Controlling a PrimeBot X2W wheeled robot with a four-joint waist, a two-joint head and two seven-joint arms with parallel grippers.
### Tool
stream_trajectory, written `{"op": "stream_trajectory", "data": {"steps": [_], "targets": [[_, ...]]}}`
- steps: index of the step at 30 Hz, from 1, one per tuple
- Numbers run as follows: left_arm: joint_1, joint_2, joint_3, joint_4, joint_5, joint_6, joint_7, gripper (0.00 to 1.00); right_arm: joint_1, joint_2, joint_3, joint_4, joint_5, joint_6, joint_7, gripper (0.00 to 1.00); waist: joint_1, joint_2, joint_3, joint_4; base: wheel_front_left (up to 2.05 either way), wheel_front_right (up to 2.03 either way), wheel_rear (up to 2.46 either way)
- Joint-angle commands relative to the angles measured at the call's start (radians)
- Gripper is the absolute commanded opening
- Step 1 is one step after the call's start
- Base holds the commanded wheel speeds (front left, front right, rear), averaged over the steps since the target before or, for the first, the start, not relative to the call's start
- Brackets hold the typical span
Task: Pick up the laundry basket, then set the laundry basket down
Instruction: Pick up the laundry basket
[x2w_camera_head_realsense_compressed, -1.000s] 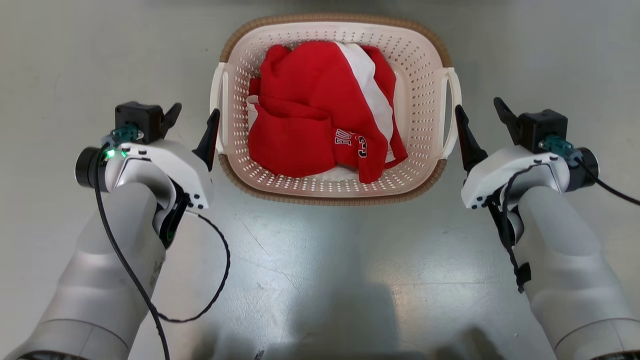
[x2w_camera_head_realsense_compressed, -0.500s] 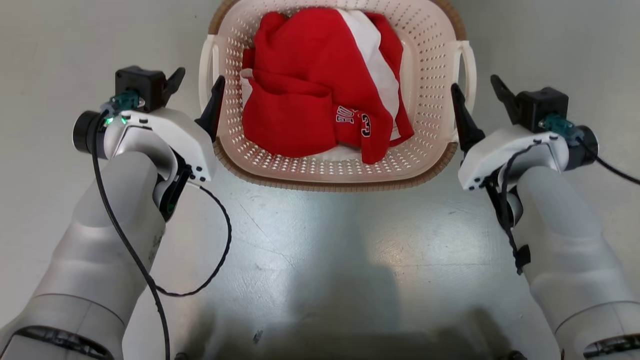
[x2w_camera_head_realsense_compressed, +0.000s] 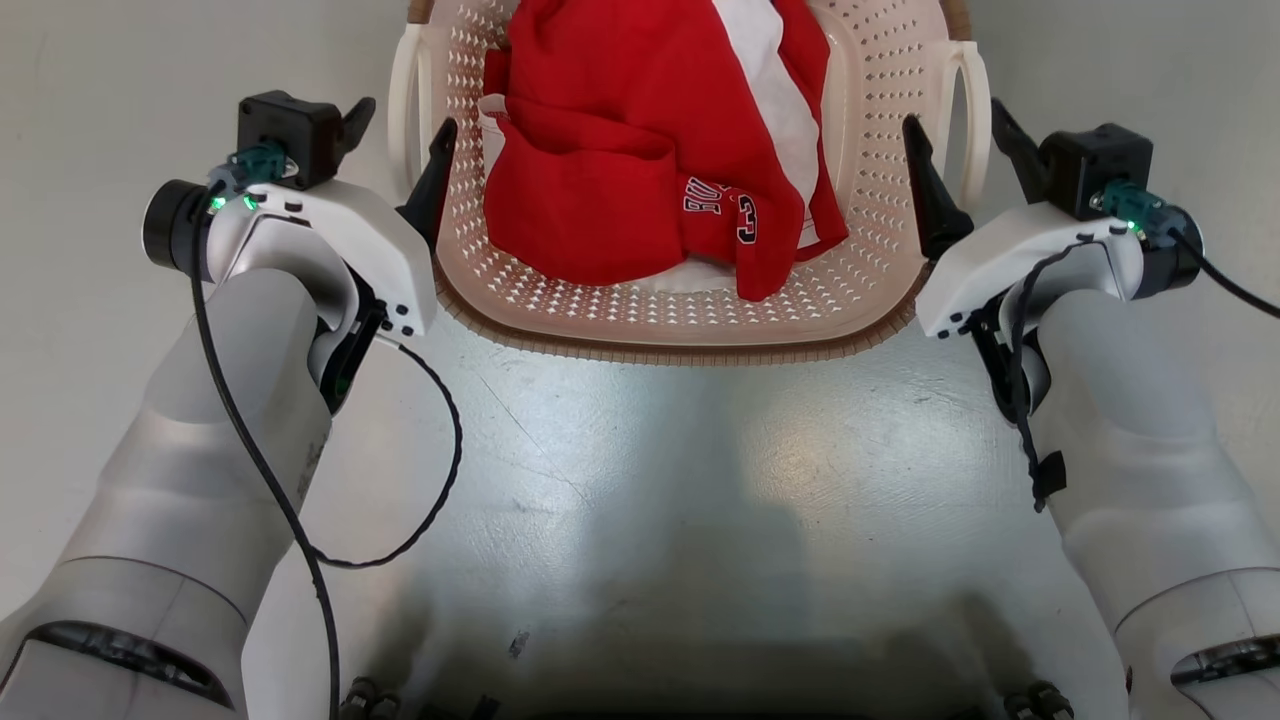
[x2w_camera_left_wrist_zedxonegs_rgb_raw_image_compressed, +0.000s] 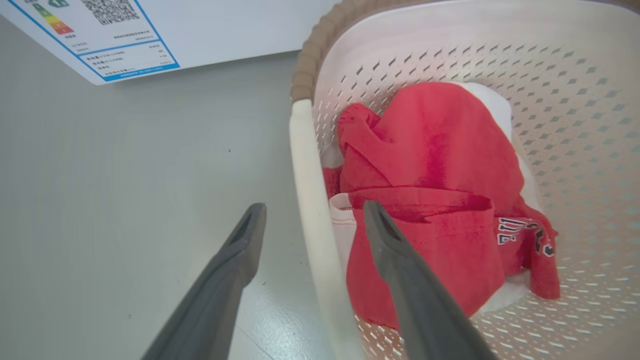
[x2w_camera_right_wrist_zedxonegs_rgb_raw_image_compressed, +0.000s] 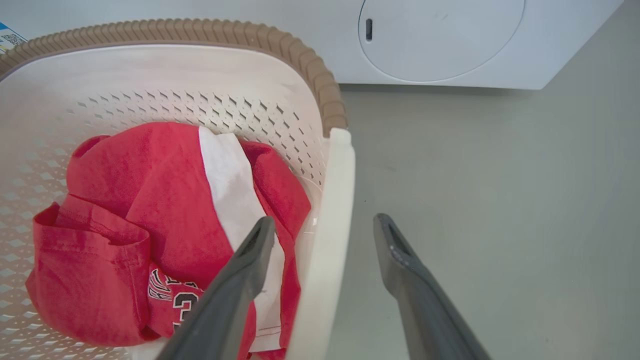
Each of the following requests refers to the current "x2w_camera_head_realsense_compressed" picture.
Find thin black right gripper cable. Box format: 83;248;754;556
1004;240;1101;515

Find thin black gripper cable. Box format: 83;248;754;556
1004;240;1101;515
312;336;465;571

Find red jersey with white stripe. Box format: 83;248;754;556
484;0;851;251

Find beige perforated plastic laundry basket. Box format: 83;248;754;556
388;0;993;366

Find thin black left gripper cable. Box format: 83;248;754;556
312;336;465;571

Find thick black camera cable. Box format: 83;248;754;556
1092;180;1280;321
190;143;343;720

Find thick black left camera cable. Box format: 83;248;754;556
190;143;343;720

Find thick black right camera cable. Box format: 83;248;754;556
1092;180;1280;321

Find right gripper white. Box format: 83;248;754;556
901;96;1147;339

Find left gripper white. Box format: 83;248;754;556
205;96;460;339

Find red shorts with white print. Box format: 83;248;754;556
482;110;849;303

